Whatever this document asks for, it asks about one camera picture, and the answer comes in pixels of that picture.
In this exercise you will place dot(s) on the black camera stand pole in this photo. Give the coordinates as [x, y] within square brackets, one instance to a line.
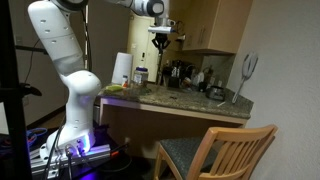
[13, 116]

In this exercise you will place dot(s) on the yellow sponge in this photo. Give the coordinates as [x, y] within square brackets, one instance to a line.
[114, 88]

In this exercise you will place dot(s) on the cream door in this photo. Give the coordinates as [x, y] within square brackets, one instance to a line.
[140, 43]

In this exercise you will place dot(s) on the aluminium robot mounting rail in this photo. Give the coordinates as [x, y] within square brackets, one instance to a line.
[86, 155]

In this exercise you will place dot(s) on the black coffee maker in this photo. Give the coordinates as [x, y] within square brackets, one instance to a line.
[174, 78]

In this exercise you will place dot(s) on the clear jar with blue lid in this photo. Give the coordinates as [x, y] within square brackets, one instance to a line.
[140, 77]

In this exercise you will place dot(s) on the white kettle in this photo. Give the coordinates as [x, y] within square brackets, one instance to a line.
[199, 79]

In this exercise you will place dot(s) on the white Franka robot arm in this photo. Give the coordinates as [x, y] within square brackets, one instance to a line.
[63, 43]

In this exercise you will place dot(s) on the silver metal pot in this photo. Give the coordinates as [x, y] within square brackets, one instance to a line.
[215, 93]

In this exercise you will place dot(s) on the beige counter cabinet base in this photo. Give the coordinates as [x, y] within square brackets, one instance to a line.
[160, 123]

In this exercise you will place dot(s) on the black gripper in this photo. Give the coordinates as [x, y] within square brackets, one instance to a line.
[161, 38]

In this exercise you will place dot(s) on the beige upper wall cabinet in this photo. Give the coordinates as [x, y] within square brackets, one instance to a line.
[216, 26]

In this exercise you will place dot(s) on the white paper towel roll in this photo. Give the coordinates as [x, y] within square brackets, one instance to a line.
[121, 68]

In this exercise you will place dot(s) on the wooden chair with dark seat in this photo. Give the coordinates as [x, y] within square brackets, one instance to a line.
[186, 150]

